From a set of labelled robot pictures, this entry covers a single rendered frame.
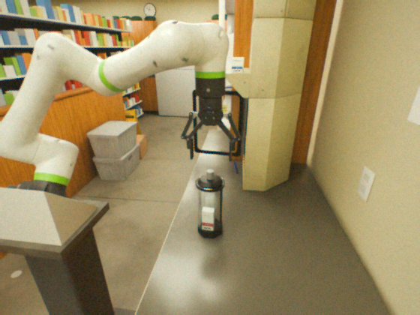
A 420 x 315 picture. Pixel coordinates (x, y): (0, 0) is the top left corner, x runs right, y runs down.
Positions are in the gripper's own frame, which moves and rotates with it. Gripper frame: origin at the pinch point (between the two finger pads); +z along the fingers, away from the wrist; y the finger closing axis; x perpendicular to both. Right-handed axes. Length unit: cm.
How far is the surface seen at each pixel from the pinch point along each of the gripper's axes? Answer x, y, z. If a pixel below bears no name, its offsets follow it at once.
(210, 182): 3.2, -0.1, 9.0
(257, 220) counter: -8.8, -18.7, 33.2
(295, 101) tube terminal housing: -43, -35, -10
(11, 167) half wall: -87, 183, 58
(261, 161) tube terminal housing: -32.4, -20.5, 16.4
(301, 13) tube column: -40, -31, -46
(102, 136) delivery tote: -183, 156, 63
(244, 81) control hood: -32.3, -10.6, -20.9
